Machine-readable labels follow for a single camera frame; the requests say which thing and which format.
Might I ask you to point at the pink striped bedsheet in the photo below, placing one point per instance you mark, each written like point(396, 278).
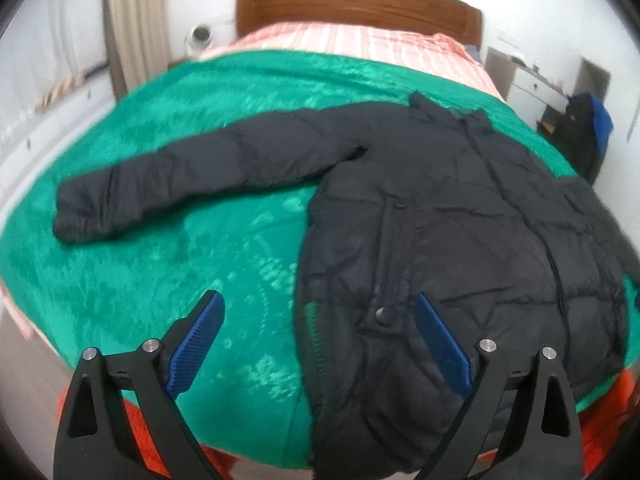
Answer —
point(350, 40)

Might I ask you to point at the beige curtain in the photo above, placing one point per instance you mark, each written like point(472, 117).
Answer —
point(140, 20)

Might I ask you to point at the black puffer jacket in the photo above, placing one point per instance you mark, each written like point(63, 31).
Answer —
point(425, 210)

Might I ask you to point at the white desk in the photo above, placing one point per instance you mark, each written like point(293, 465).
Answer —
point(525, 80)

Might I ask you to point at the round white appliance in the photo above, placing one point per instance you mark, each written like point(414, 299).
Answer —
point(200, 36)

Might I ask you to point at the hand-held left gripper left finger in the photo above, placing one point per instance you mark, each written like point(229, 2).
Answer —
point(192, 345)

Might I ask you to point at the orange fuzzy blanket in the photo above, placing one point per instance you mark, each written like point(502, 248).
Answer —
point(602, 425)

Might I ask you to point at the green fuzzy blanket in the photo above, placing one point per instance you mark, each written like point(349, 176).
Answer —
point(175, 260)

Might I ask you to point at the brown wooden headboard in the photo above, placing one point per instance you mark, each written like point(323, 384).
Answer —
point(350, 0)

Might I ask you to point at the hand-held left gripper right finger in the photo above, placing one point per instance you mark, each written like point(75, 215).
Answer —
point(445, 345)

